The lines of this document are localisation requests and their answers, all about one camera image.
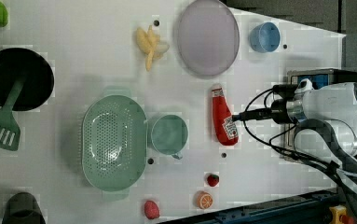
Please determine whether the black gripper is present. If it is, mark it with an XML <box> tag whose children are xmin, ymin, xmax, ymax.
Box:
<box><xmin>232</xmin><ymin>84</ymin><xmax>296</xmax><ymax>124</ymax></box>

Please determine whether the red plush ketchup bottle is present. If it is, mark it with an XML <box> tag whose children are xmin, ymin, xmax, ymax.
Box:
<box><xmin>211</xmin><ymin>83</ymin><xmax>239</xmax><ymax>146</ymax></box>

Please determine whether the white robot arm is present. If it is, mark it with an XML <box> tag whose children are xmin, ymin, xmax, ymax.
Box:
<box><xmin>231</xmin><ymin>78</ymin><xmax>357</xmax><ymax>156</ymax></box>

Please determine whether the green plastic strainer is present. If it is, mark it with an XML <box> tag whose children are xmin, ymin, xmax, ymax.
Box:
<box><xmin>81</xmin><ymin>86</ymin><xmax>148</xmax><ymax>202</ymax></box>

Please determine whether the black toaster oven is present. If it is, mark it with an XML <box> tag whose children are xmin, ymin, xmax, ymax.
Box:
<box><xmin>288</xmin><ymin>69</ymin><xmax>357</xmax><ymax>161</ymax></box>

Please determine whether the blue bowl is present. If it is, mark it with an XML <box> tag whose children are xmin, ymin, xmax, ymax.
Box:
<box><xmin>249</xmin><ymin>22</ymin><xmax>281</xmax><ymax>53</ymax></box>

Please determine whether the plush strawberry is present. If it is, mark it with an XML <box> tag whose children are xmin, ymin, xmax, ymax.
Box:
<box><xmin>207</xmin><ymin>174</ymin><xmax>219</xmax><ymax>187</ymax></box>

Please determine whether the purple oval plate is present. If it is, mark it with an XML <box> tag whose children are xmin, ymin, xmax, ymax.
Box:
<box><xmin>177</xmin><ymin>0</ymin><xmax>240</xmax><ymax>76</ymax></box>

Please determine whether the green mug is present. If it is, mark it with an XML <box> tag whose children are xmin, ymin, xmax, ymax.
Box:
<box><xmin>150</xmin><ymin>115</ymin><xmax>188</xmax><ymax>160</ymax></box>

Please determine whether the plush orange half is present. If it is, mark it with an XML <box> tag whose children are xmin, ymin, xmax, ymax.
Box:
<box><xmin>196</xmin><ymin>191</ymin><xmax>213</xmax><ymax>209</ymax></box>

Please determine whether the yellow red emergency button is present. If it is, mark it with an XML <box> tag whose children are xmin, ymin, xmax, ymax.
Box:
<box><xmin>329</xmin><ymin>205</ymin><xmax>355</xmax><ymax>224</ymax></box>

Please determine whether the plush peeled banana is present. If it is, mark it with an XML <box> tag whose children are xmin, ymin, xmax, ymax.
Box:
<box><xmin>135</xmin><ymin>26</ymin><xmax>170</xmax><ymax>72</ymax></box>

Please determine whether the red plush fruit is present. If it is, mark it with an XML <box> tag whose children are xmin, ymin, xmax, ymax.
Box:
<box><xmin>144</xmin><ymin>201</ymin><xmax>160</xmax><ymax>219</ymax></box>

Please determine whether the dark cylindrical cup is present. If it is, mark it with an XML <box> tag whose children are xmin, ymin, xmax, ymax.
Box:
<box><xmin>2</xmin><ymin>192</ymin><xmax>46</xmax><ymax>224</ymax></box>

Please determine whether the black frying pan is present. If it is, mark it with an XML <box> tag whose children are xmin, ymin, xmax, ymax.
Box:
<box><xmin>0</xmin><ymin>48</ymin><xmax>54</xmax><ymax>111</ymax></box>

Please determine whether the green slotted spatula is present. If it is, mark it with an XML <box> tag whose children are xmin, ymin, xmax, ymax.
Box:
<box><xmin>0</xmin><ymin>78</ymin><xmax>24</xmax><ymax>151</ymax></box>

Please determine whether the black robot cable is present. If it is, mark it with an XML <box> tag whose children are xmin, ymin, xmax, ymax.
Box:
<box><xmin>240</xmin><ymin>88</ymin><xmax>357</xmax><ymax>213</ymax></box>

